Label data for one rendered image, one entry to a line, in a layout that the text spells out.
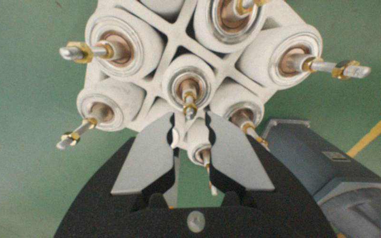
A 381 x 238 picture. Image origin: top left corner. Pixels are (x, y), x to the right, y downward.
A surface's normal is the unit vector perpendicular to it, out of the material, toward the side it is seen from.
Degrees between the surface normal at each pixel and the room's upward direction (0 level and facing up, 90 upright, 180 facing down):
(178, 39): 0
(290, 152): 90
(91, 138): 0
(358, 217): 72
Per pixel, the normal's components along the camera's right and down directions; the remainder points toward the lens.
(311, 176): -1.00, -0.05
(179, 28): 0.03, 0.52
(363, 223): -0.82, -0.23
